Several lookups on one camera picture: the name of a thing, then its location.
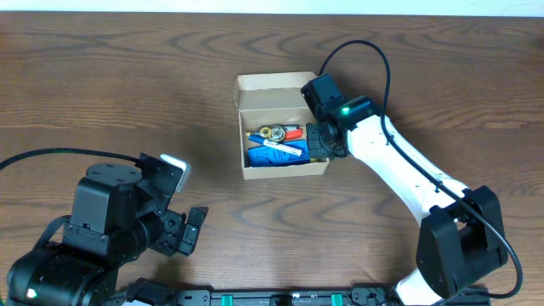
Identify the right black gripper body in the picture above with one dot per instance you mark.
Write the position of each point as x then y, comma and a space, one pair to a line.
317, 141

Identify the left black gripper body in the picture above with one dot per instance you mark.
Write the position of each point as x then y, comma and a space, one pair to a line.
179, 232

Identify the red lighter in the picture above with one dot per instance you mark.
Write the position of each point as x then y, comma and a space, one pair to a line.
293, 133

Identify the blue marker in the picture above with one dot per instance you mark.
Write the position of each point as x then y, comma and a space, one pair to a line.
271, 144

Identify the correction tape dispenser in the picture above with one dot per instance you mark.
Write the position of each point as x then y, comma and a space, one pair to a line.
276, 133

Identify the blue plastic holder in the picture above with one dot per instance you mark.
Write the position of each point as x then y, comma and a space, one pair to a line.
264, 156

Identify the brown cardboard box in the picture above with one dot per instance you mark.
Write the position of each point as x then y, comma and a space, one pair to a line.
268, 99

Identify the yellow highlighter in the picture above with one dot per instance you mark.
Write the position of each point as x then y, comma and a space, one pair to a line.
317, 160

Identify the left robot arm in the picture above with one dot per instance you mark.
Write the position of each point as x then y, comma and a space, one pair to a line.
118, 213

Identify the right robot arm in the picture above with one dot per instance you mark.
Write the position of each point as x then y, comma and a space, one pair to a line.
458, 242

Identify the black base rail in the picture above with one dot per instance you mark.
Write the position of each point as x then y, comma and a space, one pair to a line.
148, 292

